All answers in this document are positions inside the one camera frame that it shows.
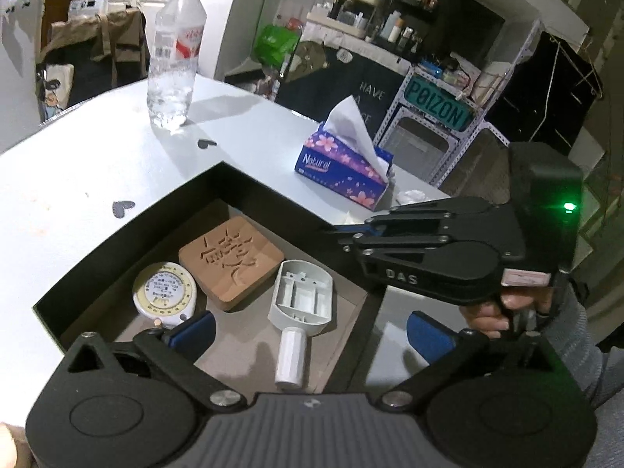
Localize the grey plastic scoop-shaped holder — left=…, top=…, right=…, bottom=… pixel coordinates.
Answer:
left=268, top=260, right=333, bottom=390

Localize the grey sleeved right forearm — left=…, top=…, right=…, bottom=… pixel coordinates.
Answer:
left=541, top=285, right=623, bottom=413

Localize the person's right hand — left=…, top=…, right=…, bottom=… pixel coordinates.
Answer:
left=459, top=287, right=554, bottom=339

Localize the round white tape measure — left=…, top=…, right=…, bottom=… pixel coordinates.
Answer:
left=132, top=262, right=197, bottom=328

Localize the purple floral tissue box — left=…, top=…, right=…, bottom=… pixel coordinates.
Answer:
left=294, top=96, right=394, bottom=210

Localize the carved wooden square block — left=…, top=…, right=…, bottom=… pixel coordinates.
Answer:
left=179, top=216, right=285, bottom=312

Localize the green poizon sign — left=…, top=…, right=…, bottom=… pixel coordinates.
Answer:
left=404, top=75, right=474, bottom=132

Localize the green plastic bag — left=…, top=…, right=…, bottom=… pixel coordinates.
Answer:
left=254, top=24, right=298, bottom=68

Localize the clear plastic water bottle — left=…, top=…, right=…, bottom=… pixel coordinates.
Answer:
left=147, top=0, right=206, bottom=132

